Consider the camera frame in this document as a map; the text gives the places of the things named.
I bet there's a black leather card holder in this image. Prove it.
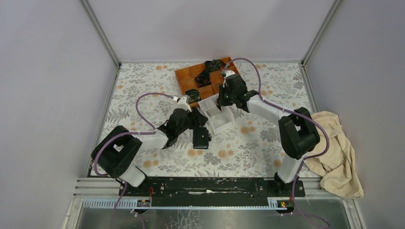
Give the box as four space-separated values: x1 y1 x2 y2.
192 127 212 150

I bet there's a white plastic card box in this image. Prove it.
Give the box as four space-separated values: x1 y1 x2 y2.
198 94 235 135

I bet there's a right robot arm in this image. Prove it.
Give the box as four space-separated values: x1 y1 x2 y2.
216 71 320 197

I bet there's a rolled black belt front-left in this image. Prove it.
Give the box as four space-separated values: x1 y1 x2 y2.
185 89 201 104

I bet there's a rolled black belt middle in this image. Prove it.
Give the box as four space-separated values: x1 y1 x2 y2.
194 70 212 88

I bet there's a rolled black belt top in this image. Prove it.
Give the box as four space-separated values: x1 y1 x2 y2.
203 59 227 73

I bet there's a beige crumpled cloth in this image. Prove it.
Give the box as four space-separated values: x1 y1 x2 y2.
305 111 364 199

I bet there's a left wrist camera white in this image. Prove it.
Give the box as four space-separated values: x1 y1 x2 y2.
176 95 192 112

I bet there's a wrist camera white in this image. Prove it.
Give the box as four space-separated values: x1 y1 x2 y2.
176 95 192 112
222 70 236 84

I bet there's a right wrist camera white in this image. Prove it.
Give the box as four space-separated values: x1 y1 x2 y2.
222 70 236 84

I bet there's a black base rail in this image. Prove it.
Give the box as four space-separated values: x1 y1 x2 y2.
119 177 306 207

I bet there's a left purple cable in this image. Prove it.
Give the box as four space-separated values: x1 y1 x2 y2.
93 92 179 177

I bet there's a white slotted cable duct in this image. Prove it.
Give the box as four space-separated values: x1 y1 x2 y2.
82 198 288 210

